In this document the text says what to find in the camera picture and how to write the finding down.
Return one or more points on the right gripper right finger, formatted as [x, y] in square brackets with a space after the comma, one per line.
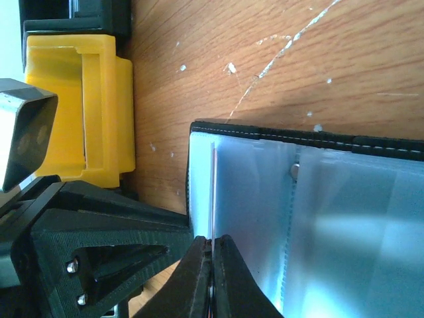
[235, 292]

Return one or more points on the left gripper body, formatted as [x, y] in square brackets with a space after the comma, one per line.
[20, 291]

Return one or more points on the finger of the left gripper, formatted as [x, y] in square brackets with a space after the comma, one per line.
[95, 247]

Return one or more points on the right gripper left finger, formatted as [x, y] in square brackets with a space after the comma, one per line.
[187, 291]

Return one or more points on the black card holder wallet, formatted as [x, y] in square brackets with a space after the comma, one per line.
[329, 225]

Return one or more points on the red white card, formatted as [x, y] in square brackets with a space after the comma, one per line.
[213, 194]

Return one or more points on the yellow card bin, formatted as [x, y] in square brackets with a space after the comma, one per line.
[92, 137]

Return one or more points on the right black card bin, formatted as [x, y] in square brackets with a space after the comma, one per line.
[76, 17]

